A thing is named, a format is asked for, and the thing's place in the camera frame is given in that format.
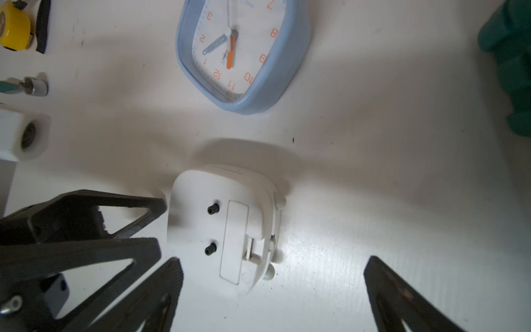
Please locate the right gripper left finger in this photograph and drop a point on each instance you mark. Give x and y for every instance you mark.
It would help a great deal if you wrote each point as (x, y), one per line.
(149, 307)

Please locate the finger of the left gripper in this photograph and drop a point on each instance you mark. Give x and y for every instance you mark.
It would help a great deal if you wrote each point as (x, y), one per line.
(24, 267)
(76, 216)

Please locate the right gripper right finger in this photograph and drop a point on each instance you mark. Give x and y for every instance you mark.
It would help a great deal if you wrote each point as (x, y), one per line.
(396, 305)

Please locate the light blue alarm clock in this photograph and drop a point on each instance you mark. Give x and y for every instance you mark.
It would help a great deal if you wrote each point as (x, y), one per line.
(242, 55)

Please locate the yellow tape measure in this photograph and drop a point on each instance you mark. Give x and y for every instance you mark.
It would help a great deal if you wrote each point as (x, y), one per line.
(16, 30)

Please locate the green plastic case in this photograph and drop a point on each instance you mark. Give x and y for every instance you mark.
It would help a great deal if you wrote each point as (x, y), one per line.
(506, 35)

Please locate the teal handled ratchet tool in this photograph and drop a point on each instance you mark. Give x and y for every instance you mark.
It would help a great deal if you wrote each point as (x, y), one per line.
(31, 86)

